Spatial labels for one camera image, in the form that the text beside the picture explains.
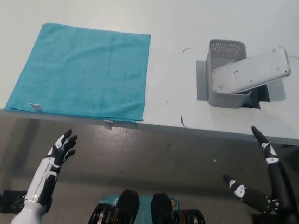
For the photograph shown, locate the teal microfibre cloth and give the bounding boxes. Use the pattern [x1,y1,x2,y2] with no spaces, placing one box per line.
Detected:
[4,17,154,127]

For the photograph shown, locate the grey perforated plastic basket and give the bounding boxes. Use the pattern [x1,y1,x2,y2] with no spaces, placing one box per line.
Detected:
[200,37,258,112]

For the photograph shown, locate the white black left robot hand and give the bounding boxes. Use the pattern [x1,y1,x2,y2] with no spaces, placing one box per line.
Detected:
[9,123,79,224]

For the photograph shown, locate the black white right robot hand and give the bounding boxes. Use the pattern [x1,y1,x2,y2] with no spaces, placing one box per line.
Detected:
[217,123,299,224]

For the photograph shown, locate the black robot legs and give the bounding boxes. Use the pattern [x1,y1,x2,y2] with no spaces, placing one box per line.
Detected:
[85,183,217,224]

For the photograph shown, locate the white calculator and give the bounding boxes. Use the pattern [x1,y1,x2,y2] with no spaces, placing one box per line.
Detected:
[209,37,295,102]

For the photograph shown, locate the grey flat sheet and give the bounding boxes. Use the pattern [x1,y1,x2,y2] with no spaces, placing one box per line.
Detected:
[191,59,215,102]

